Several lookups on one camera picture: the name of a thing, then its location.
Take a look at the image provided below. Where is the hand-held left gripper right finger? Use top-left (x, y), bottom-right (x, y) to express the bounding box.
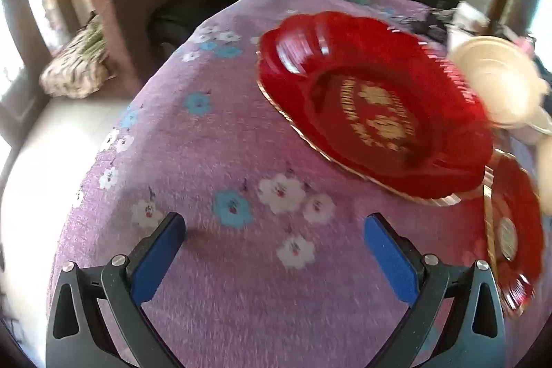
top-left (363, 213), bottom-right (506, 368)

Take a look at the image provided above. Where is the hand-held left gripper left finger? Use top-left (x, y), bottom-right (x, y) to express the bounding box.
top-left (45, 212), bottom-right (187, 368)

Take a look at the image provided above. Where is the small red plate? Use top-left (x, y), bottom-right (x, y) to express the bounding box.
top-left (482, 150), bottom-right (546, 317)

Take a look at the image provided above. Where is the large red plate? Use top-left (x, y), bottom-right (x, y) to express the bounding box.
top-left (256, 11), bottom-right (494, 207)

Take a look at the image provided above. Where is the cream plastic bowl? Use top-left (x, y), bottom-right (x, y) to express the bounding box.
top-left (496, 105), bottom-right (552, 147)
top-left (446, 35), bottom-right (548, 130)

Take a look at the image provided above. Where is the purple floral blanket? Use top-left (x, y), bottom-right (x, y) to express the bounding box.
top-left (45, 0), bottom-right (552, 368)

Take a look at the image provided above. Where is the floral cushion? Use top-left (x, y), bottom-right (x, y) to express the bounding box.
top-left (39, 12), bottom-right (115, 99)

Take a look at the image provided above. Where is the brown armchair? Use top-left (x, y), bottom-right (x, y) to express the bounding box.
top-left (88, 0), bottom-right (210, 97)

